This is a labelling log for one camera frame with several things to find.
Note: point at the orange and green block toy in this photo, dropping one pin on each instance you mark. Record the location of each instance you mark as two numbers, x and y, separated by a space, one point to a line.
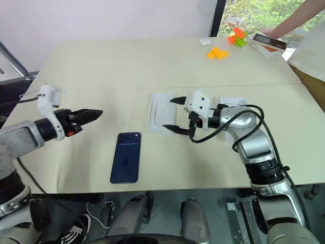
237 36

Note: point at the white and orange box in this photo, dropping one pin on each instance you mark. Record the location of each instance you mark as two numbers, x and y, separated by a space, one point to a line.
266 52

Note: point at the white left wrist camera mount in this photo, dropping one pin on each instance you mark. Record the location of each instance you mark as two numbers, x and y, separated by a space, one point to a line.
47 101

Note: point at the black shoe with white laces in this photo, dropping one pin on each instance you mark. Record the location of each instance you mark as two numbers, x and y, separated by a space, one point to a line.
76 231

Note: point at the black window frame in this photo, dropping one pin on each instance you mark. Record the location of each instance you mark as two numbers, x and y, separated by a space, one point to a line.
217 17

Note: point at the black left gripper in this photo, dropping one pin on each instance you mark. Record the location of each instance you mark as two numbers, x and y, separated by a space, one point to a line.
66 122

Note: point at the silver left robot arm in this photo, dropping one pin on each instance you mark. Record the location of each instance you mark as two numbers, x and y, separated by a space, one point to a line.
17 137

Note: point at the white phone box base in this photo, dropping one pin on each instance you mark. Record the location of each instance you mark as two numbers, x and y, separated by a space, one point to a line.
158 111

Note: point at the black metal table frame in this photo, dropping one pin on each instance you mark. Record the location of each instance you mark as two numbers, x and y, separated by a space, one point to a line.
250 213

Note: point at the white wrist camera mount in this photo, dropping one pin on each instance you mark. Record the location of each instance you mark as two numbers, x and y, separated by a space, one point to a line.
200 104
47 101

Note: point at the white smartphone box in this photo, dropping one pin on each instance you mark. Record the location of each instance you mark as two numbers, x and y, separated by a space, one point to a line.
233 100

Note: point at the grey metal machine frame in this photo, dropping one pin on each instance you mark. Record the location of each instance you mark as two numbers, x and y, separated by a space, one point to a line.
15 61

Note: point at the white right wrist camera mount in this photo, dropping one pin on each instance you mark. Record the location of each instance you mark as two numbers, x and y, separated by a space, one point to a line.
200 104

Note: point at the person's bare forearm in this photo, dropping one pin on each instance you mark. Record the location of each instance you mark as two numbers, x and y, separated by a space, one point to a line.
297 21

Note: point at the white earbuds case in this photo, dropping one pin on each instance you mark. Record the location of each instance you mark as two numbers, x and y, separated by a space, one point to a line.
204 41

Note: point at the person's bare hand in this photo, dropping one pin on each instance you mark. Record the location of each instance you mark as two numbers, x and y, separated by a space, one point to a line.
271 33

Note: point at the person in white shirt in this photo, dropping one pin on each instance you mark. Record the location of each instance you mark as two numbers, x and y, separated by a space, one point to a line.
311 53

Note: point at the yellow toy bricks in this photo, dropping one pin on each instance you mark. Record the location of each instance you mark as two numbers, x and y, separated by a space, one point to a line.
217 53

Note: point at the black flat device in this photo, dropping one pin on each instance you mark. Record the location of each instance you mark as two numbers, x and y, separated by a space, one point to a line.
270 41

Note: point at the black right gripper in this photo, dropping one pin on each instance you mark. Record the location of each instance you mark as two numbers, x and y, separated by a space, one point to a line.
199 123

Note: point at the dark grey robot leg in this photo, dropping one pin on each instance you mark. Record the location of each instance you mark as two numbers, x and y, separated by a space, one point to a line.
194 223
129 216

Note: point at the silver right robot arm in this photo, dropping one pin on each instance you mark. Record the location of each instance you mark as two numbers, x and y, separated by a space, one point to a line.
254 150

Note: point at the dark blue smartphone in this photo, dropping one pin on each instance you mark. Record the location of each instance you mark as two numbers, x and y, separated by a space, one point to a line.
125 160

